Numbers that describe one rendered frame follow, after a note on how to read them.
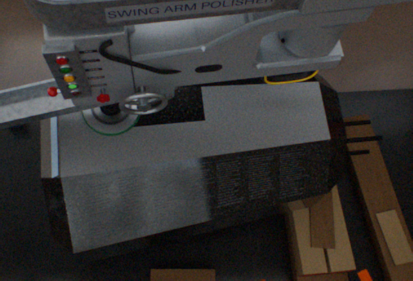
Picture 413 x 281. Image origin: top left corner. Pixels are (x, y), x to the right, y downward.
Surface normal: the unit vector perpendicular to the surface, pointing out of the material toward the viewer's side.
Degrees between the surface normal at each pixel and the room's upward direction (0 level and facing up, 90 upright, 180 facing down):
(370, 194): 0
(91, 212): 45
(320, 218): 0
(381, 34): 0
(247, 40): 90
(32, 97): 16
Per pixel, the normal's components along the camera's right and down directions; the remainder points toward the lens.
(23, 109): -0.22, -0.30
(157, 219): 0.15, 0.41
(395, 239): 0.05, -0.35
